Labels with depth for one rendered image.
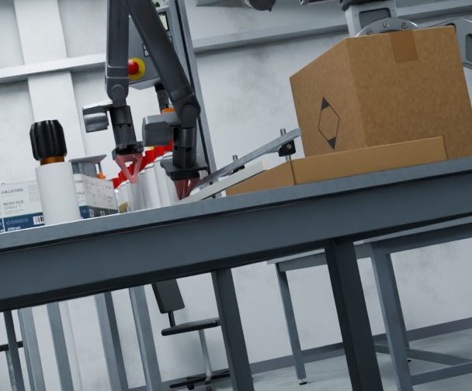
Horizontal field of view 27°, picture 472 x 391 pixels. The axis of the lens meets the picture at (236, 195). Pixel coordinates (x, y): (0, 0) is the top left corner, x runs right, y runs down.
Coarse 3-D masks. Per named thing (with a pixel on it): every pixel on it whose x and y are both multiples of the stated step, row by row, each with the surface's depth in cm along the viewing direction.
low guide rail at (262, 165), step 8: (264, 160) 174; (248, 168) 180; (256, 168) 177; (264, 168) 174; (232, 176) 189; (240, 176) 185; (248, 176) 181; (216, 184) 199; (224, 184) 194; (232, 184) 190; (200, 192) 209; (208, 192) 204; (216, 192) 200; (184, 200) 221; (192, 200) 216
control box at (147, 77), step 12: (168, 12) 263; (132, 24) 266; (168, 24) 263; (132, 36) 266; (132, 48) 266; (132, 60) 265; (144, 60) 265; (144, 72) 264; (156, 72) 264; (132, 84) 266; (144, 84) 268; (156, 84) 271
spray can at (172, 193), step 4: (164, 148) 240; (168, 148) 239; (168, 152) 239; (164, 156) 239; (168, 156) 238; (168, 180) 238; (168, 184) 238; (172, 184) 238; (168, 188) 238; (172, 188) 238; (168, 192) 239; (172, 192) 238; (176, 192) 237; (172, 196) 238; (176, 196) 237; (184, 196) 237; (172, 200) 238; (176, 200) 237
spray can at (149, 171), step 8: (144, 152) 254; (152, 152) 253; (152, 160) 253; (144, 168) 253; (152, 168) 252; (152, 176) 252; (152, 184) 252; (152, 192) 252; (152, 200) 252; (152, 208) 252
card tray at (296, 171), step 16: (400, 144) 147; (416, 144) 147; (432, 144) 148; (304, 160) 141; (320, 160) 142; (336, 160) 143; (352, 160) 144; (368, 160) 144; (384, 160) 145; (400, 160) 146; (416, 160) 147; (432, 160) 148; (256, 176) 154; (272, 176) 147; (288, 176) 142; (304, 176) 141; (320, 176) 141; (336, 176) 142; (240, 192) 161
